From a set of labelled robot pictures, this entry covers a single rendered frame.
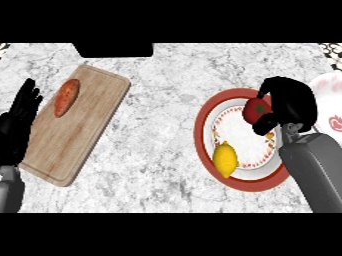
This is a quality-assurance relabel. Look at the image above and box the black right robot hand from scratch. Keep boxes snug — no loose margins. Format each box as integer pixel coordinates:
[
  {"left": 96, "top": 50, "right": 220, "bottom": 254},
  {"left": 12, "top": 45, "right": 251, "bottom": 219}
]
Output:
[{"left": 251, "top": 76, "right": 321, "bottom": 137}]

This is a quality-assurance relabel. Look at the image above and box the yellow lemon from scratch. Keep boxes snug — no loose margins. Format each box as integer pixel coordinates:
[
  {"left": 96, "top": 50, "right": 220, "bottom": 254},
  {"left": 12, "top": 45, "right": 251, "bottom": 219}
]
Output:
[{"left": 211, "top": 140, "right": 241, "bottom": 179}]

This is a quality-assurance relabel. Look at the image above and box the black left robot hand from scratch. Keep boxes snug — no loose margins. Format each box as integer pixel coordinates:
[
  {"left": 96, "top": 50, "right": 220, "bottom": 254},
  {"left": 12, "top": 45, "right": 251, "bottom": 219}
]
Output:
[{"left": 0, "top": 77, "right": 46, "bottom": 172}]

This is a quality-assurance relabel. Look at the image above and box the red tomato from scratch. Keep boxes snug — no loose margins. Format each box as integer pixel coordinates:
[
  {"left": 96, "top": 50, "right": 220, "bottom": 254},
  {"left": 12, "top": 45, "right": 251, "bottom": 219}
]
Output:
[{"left": 242, "top": 97, "right": 275, "bottom": 125}]

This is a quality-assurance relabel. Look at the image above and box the red-rimmed white plate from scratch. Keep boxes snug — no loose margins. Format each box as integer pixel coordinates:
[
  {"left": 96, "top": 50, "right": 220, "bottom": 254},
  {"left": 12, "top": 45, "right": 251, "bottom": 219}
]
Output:
[{"left": 194, "top": 87, "right": 293, "bottom": 193}]

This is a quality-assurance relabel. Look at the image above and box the wooden cutting board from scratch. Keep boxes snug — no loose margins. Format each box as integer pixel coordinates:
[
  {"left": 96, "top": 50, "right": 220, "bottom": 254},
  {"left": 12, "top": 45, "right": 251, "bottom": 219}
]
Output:
[{"left": 19, "top": 64, "right": 133, "bottom": 188}]

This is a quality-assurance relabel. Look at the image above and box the white bowl with red print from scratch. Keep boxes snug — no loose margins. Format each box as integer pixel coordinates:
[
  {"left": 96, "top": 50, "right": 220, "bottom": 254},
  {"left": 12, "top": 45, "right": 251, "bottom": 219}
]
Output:
[{"left": 307, "top": 71, "right": 342, "bottom": 164}]

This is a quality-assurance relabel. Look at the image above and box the black appliance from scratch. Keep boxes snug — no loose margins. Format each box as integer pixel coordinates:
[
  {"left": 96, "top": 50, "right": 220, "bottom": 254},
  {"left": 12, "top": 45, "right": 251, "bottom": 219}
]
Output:
[{"left": 71, "top": 42, "right": 155, "bottom": 59}]

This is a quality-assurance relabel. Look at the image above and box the orange sweet potato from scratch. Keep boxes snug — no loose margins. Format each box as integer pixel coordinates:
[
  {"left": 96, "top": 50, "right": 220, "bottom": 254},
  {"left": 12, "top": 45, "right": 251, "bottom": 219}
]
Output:
[{"left": 53, "top": 78, "right": 81, "bottom": 119}]

